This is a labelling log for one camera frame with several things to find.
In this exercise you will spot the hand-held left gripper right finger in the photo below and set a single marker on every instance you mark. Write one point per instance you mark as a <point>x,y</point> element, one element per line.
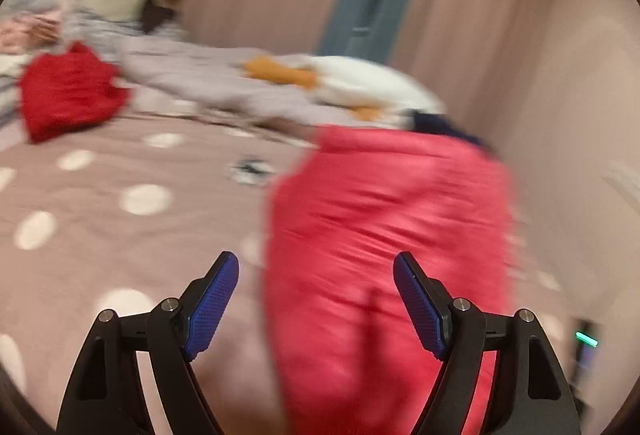
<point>422,310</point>

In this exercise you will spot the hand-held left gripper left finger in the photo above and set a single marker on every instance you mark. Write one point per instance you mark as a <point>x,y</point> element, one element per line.
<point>210,310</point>

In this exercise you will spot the pink hooded down jacket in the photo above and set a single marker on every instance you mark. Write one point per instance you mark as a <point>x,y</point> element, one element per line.
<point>375,240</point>

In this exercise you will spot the polka dot duvet cover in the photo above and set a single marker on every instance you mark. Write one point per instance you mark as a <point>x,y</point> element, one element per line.
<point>100,255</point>

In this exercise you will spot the navy fleece garment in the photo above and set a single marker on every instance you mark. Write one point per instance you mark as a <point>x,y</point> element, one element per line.
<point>450,130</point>

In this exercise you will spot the grey blanket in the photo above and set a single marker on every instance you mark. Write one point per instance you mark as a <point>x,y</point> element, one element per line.
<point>200,75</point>

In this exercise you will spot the white goose plush toy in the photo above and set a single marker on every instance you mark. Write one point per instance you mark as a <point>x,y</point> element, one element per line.
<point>370,80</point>

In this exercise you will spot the red knit garment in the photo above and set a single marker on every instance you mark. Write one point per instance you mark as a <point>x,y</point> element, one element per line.
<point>70,90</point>

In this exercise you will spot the pink curtain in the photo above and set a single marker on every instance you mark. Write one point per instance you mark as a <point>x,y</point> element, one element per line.
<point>475,15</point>

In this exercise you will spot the dark cloth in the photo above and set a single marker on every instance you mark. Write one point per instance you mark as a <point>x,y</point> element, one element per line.
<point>155,15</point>

